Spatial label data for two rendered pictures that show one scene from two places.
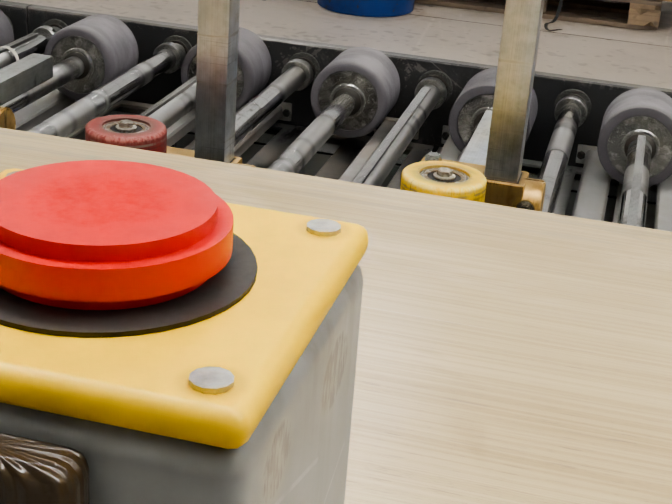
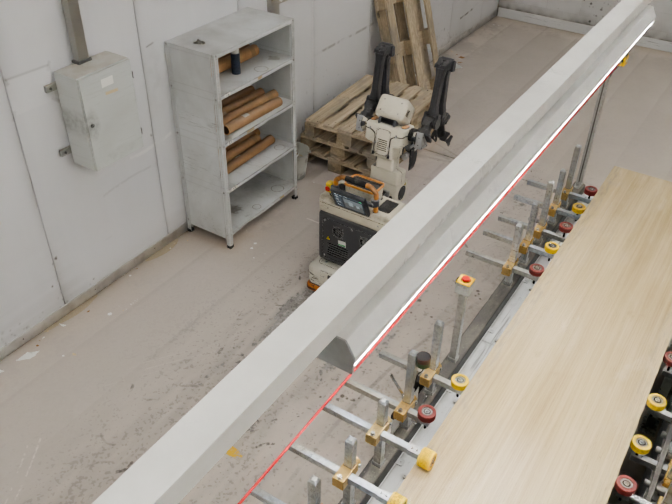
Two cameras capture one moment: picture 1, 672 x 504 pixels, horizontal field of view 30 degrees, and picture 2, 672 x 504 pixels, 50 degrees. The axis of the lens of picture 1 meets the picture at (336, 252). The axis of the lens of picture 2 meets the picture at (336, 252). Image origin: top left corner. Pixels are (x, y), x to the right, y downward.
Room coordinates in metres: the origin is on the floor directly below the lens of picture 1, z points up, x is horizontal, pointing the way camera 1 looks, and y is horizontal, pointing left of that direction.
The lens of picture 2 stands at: (0.45, -2.63, 3.31)
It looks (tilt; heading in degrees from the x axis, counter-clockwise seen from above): 37 degrees down; 109
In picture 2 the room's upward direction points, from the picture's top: 1 degrees clockwise
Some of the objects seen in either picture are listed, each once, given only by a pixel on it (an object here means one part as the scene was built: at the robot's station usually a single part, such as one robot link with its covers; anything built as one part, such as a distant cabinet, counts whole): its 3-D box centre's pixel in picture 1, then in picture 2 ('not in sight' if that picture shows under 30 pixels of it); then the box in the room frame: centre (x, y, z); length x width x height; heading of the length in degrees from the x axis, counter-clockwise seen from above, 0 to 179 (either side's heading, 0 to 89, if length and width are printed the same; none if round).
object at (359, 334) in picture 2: not in sight; (542, 118); (0.39, -0.53, 2.34); 2.40 x 0.12 x 0.08; 77
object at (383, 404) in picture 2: not in sight; (380, 438); (0.01, -0.70, 0.87); 0.04 x 0.04 x 0.48; 77
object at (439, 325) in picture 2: not in sight; (434, 359); (0.12, -0.22, 0.91); 0.04 x 0.04 x 0.48; 77
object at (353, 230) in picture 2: not in sight; (363, 224); (-0.67, 1.17, 0.59); 0.55 x 0.34 x 0.83; 167
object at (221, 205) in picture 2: not in sight; (238, 129); (-1.89, 1.79, 0.78); 0.90 x 0.45 x 1.55; 77
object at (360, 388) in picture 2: not in sight; (386, 401); (-0.03, -0.48, 0.84); 0.43 x 0.03 x 0.04; 167
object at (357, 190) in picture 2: not in sight; (364, 190); (-0.67, 1.15, 0.87); 0.23 x 0.15 x 0.11; 167
